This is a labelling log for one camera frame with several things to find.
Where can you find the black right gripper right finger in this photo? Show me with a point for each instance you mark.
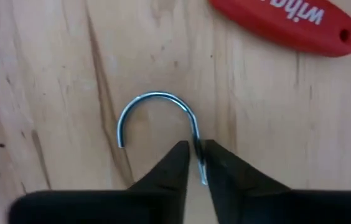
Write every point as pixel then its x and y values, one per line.
pixel 272 205

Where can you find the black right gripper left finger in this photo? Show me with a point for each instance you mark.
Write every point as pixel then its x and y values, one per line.
pixel 116 205

